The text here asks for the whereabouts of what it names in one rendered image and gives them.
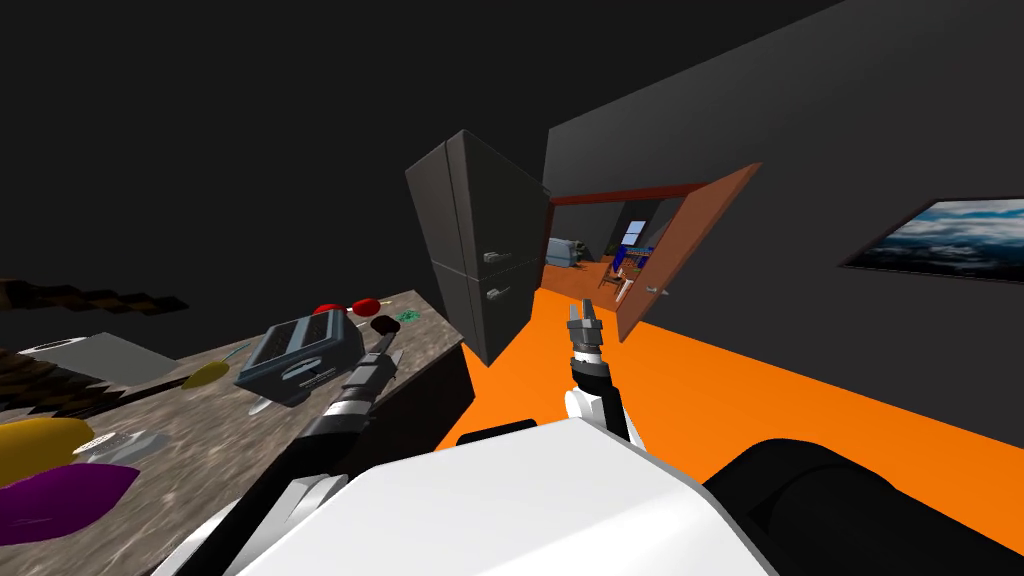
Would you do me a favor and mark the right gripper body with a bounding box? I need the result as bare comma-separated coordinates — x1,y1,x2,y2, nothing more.
567,316,606,354

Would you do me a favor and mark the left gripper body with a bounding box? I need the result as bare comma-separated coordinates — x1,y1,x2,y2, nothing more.
343,348,403,409

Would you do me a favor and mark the grey sofa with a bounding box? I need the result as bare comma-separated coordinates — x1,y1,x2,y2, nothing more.
546,237,583,270

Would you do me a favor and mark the blue shelf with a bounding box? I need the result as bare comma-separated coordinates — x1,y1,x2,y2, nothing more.
611,245,655,278

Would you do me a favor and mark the blue-grey toaster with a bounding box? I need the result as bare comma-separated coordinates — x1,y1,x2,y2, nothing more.
234,309,366,409

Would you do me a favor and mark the brown door leaf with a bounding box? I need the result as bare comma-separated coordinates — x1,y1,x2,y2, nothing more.
615,161,764,345

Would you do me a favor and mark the black fridge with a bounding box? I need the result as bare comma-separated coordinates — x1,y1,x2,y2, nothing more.
403,128,553,369

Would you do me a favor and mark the olive yellow spoon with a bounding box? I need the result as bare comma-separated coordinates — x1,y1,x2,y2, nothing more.
181,343,253,392

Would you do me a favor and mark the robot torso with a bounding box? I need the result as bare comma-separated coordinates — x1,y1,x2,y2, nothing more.
231,415,781,576

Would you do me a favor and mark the grey roll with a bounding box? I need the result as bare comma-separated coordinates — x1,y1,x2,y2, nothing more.
16,331,182,388

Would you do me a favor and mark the grey metal shaker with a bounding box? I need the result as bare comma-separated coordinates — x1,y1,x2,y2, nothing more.
72,429,170,466

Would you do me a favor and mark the purple rounded object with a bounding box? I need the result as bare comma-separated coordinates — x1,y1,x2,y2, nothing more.
0,463,142,548

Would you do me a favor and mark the yellow rounded object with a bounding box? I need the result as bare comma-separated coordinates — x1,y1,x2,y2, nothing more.
0,416,97,489

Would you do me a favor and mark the cloud picture on wall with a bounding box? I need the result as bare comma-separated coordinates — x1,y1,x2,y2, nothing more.
837,197,1024,286

